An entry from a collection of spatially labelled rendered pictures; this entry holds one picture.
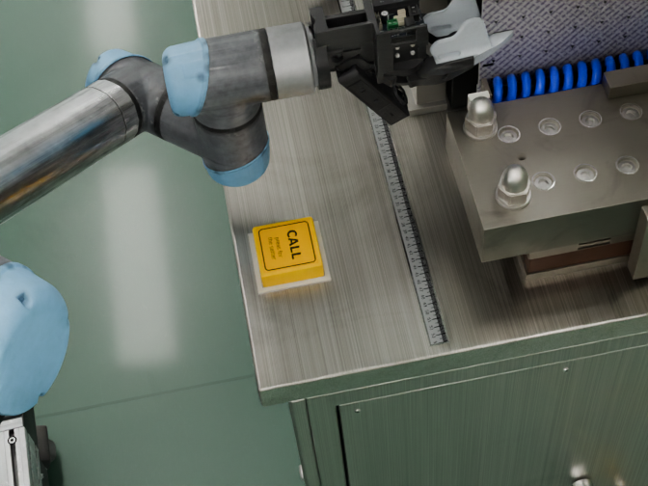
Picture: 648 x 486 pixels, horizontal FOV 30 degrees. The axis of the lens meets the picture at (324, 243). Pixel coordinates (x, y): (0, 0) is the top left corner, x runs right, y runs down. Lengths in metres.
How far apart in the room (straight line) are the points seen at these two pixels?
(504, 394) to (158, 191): 1.34
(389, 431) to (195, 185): 1.26
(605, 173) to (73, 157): 0.55
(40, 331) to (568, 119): 0.60
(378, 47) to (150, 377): 1.26
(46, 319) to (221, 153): 0.34
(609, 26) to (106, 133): 0.55
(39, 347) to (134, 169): 1.61
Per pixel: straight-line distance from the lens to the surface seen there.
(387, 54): 1.24
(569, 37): 1.34
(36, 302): 1.04
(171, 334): 2.40
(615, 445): 1.64
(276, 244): 1.35
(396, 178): 1.43
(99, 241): 2.56
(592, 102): 1.34
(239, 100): 1.25
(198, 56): 1.24
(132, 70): 1.37
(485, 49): 1.28
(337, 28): 1.22
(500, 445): 1.55
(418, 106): 1.48
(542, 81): 1.34
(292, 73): 1.23
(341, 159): 1.45
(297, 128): 1.48
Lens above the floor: 2.03
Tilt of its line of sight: 55 degrees down
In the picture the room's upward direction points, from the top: 7 degrees counter-clockwise
